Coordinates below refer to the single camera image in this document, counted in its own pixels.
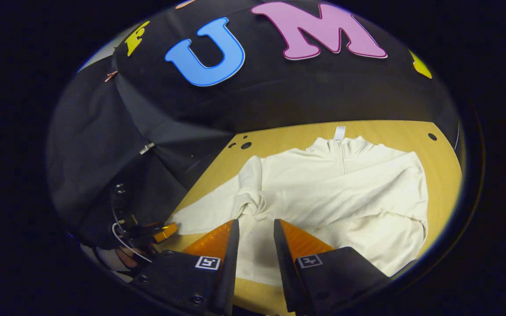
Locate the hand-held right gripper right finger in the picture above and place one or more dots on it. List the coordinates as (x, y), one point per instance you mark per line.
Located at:
(284, 267)

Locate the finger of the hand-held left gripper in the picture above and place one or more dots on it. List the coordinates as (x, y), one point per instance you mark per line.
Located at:
(166, 232)

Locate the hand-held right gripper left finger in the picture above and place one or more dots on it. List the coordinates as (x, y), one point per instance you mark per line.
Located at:
(229, 267)

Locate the black backdrop cloth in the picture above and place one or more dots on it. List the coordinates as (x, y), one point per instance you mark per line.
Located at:
(279, 87)

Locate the silver cloth clip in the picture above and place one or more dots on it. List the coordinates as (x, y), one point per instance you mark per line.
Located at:
(146, 148)

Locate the copper cloth clip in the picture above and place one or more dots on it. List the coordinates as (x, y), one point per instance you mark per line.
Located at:
(111, 75)

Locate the cream zip-neck sweatshirt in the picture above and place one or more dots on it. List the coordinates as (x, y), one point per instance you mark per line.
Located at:
(345, 197)

